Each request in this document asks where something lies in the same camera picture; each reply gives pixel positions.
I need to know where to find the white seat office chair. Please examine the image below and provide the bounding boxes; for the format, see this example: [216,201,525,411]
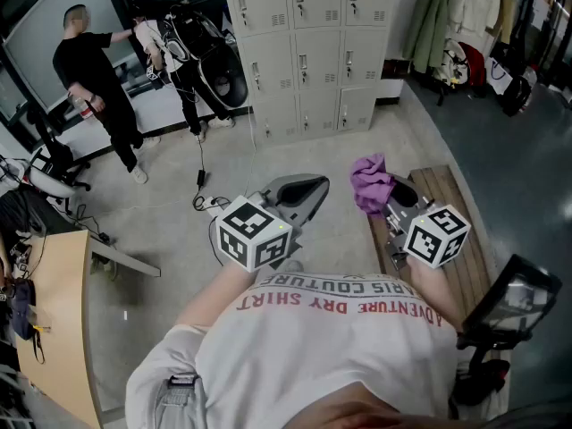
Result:
[25,109,93,216]

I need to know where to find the person's left forearm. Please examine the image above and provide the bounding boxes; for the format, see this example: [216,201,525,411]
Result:
[175,257,261,330]

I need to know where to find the person's right forearm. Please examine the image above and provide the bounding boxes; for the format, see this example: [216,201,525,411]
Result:
[404,255,466,332]

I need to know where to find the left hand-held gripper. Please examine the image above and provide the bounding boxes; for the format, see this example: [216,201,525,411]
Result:
[215,173,331,273]

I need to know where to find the grey desk foot beam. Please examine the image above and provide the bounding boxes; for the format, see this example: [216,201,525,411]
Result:
[90,238,162,279]

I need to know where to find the cream hanging coat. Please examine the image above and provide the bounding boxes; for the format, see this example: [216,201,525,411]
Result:
[446,0,509,42]

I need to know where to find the dark shoulder bag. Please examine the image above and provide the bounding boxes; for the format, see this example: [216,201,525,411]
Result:
[7,277,46,366]

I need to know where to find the light wooden desk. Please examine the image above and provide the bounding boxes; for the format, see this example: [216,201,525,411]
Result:
[14,229,105,429]

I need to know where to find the green hanging coat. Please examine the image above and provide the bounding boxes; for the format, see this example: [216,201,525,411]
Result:
[401,0,458,74]

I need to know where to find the red bag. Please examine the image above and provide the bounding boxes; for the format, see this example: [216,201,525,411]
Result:
[458,41,488,89]

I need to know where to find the wooden slatted bench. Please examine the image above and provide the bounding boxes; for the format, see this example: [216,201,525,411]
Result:
[366,164,493,325]

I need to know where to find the purple cloth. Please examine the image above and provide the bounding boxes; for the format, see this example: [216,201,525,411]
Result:
[349,152,397,216]

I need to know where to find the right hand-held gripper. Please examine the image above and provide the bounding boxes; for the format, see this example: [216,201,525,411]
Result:
[382,174,473,271]

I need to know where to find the white power strip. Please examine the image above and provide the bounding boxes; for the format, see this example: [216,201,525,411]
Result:
[203,195,232,217]

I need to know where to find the grey shoulder strap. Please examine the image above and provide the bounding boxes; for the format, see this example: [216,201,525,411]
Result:
[159,373,201,409]

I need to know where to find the person's white printed shirt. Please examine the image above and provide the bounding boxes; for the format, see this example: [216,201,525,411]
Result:
[124,270,461,429]

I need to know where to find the clear plastic bottle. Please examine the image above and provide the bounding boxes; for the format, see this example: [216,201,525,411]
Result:
[71,95,96,121]

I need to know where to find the white backpack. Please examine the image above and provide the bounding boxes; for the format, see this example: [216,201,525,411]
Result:
[439,38,470,92]

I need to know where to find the black backpack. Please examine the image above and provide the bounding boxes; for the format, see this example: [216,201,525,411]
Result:
[499,74,534,117]

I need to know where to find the grey metal locker doors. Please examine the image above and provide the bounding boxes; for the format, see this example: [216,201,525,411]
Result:
[221,0,391,146]

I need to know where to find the black mesh office chair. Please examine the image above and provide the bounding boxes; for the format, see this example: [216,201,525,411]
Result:
[449,253,563,419]

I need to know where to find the white tote bag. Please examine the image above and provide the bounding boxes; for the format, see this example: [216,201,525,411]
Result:
[484,55,514,97]

